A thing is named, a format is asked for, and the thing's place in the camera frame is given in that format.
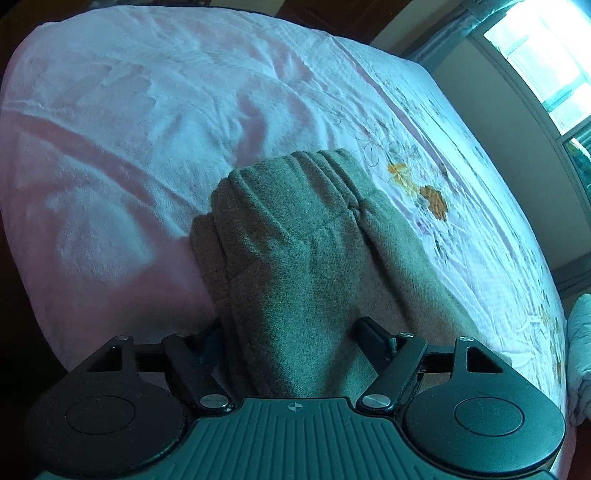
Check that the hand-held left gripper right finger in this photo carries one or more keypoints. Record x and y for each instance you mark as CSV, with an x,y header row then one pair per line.
x,y
376,339

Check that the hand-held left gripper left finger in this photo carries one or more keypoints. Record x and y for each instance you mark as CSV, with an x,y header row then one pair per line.
x,y
208,351

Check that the grey-brown pants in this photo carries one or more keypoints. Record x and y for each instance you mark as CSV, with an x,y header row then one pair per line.
x,y
300,277

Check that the rolled light blue quilt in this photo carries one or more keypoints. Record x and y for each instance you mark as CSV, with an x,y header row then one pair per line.
x,y
581,360

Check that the bed with pink floral sheet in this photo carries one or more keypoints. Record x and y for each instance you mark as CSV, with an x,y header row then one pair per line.
x,y
138,138

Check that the blue-grey curtain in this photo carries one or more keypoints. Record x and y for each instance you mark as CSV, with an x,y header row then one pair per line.
x,y
443,39

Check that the dark wooden wardrobe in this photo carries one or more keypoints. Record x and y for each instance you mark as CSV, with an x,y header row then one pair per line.
x,y
415,14

